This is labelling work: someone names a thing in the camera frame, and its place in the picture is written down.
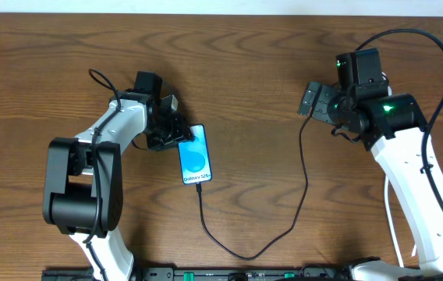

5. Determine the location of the blue Galaxy smartphone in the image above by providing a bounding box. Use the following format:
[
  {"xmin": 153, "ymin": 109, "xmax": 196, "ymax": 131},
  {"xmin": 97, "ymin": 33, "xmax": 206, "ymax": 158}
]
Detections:
[{"xmin": 179, "ymin": 124, "xmax": 212, "ymax": 185}]

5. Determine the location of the black charging cable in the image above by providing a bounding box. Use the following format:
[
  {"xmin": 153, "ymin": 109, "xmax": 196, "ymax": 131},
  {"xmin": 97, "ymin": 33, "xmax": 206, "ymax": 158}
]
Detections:
[{"xmin": 195, "ymin": 112, "xmax": 314, "ymax": 261}]

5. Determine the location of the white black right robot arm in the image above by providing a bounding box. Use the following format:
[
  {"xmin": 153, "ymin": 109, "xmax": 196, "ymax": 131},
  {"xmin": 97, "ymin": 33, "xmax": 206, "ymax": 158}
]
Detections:
[{"xmin": 299, "ymin": 48, "xmax": 443, "ymax": 280}]

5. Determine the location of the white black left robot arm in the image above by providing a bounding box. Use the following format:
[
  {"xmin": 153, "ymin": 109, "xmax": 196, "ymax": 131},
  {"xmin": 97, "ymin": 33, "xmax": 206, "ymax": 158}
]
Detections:
[{"xmin": 41, "ymin": 69, "xmax": 193, "ymax": 280}]

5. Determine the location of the white paper tag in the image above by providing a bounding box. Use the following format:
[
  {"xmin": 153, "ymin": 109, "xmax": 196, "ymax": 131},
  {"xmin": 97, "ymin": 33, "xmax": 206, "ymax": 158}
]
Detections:
[{"xmin": 411, "ymin": 244, "xmax": 417, "ymax": 257}]

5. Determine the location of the white power strip cord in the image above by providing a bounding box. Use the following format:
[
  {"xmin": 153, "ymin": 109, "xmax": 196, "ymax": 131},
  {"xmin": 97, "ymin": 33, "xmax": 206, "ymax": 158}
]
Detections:
[{"xmin": 384, "ymin": 175, "xmax": 405, "ymax": 269}]

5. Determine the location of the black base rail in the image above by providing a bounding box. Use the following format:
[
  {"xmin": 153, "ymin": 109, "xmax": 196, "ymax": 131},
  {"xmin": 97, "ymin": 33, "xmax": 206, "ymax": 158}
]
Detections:
[{"xmin": 40, "ymin": 265, "xmax": 352, "ymax": 281}]

